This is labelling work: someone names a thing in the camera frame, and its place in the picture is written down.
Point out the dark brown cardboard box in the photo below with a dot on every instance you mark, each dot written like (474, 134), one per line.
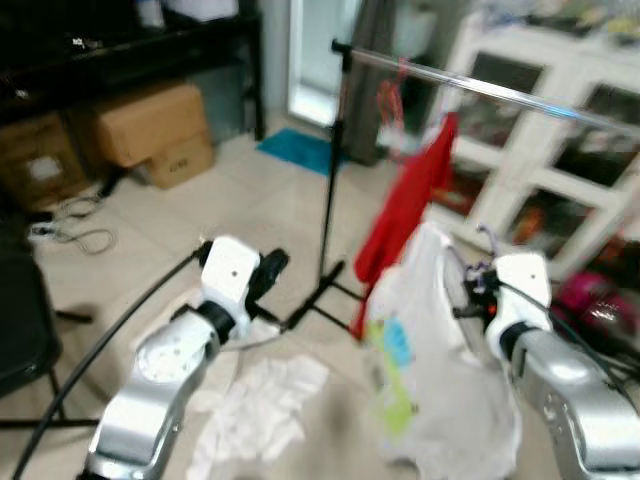
(40, 160)

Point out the teal floor mat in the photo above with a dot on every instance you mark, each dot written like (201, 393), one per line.
(298, 150)

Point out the white glass-door cabinet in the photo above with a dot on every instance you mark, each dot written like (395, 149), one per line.
(540, 130)

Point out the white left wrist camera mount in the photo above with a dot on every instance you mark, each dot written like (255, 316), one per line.
(230, 275)

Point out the black table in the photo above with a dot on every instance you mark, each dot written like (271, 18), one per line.
(120, 50)

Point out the metal clothes rack black stand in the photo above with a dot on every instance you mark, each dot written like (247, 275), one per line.
(330, 180)

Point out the purple plastic hanger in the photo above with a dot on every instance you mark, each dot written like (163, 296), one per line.
(488, 240)

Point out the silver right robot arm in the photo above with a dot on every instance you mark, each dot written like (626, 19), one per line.
(570, 400)

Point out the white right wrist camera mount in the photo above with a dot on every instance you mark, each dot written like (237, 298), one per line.
(522, 290)

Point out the pink vacuum cleaner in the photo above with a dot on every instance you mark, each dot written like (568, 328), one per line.
(595, 300)

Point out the crumpled white cloth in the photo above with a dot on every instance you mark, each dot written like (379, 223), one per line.
(255, 410)

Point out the plain red shirt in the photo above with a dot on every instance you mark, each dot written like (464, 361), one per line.
(405, 210)

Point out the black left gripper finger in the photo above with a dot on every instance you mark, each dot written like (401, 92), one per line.
(275, 270)

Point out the white shirt with colourful print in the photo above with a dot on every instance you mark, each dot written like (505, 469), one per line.
(440, 380)

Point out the red plastic hanger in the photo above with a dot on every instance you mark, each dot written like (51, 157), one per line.
(390, 105)

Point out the light brown cardboard box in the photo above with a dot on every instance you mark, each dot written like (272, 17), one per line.
(150, 125)

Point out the grey curtain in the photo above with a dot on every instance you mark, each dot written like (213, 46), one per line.
(372, 70)

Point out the black chair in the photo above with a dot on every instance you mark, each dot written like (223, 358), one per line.
(25, 320)

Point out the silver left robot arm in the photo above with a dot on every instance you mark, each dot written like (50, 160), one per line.
(150, 385)

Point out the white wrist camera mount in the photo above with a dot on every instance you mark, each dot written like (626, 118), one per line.
(522, 290)
(230, 275)

